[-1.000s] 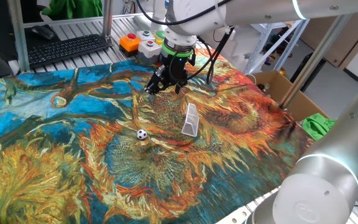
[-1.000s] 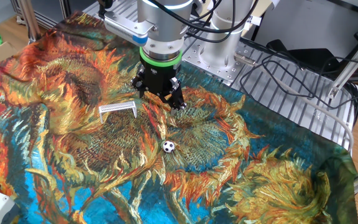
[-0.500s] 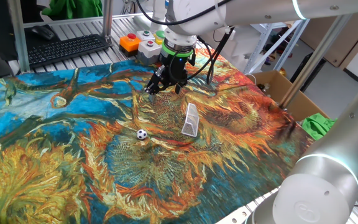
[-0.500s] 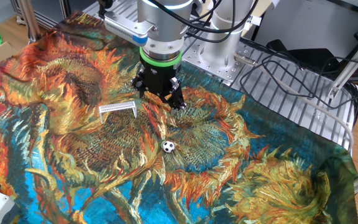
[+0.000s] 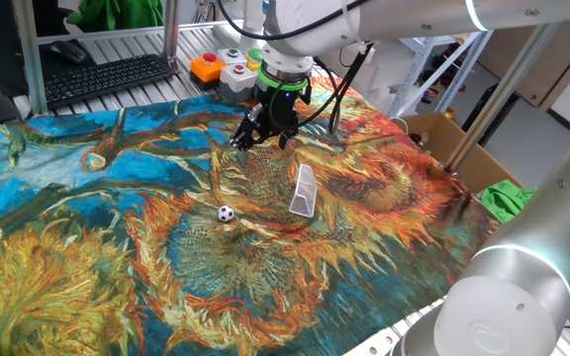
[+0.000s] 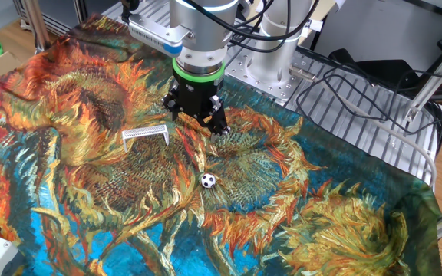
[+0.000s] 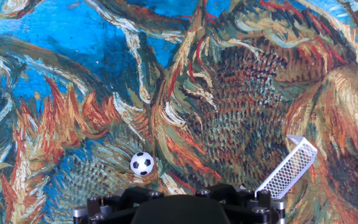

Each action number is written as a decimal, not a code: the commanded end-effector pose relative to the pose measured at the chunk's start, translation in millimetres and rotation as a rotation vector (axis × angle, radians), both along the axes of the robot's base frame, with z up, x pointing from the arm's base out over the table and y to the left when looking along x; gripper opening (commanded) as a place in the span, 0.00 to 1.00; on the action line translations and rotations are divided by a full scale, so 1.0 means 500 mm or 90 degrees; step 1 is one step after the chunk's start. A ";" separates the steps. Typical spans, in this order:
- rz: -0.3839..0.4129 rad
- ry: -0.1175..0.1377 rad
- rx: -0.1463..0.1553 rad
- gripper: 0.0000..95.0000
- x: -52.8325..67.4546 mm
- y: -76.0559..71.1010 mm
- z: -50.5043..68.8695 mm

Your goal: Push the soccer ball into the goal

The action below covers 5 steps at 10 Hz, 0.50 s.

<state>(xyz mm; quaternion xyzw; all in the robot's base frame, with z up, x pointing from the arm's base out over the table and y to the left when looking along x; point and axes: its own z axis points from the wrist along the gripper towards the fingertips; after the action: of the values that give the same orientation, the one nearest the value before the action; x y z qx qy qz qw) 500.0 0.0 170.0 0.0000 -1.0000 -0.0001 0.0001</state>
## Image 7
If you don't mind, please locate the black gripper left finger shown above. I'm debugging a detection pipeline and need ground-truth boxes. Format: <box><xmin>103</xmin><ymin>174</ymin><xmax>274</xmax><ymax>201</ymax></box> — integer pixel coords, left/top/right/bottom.
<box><xmin>72</xmin><ymin>187</ymin><xmax>165</xmax><ymax>224</ymax></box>

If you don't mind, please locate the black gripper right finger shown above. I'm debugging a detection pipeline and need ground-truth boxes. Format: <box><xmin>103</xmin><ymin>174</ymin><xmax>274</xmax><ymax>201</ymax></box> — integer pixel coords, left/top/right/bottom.
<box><xmin>195</xmin><ymin>182</ymin><xmax>288</xmax><ymax>224</ymax></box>

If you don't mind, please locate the black white soccer ball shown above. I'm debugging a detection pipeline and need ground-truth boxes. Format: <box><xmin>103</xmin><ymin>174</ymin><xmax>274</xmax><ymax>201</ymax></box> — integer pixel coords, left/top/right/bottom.
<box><xmin>130</xmin><ymin>151</ymin><xmax>155</xmax><ymax>177</ymax></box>

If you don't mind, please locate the sunflower painting tablecloth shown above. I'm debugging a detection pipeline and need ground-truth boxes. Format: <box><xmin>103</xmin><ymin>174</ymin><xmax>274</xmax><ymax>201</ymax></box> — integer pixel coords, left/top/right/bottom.
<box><xmin>0</xmin><ymin>0</ymin><xmax>358</xmax><ymax>224</ymax></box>

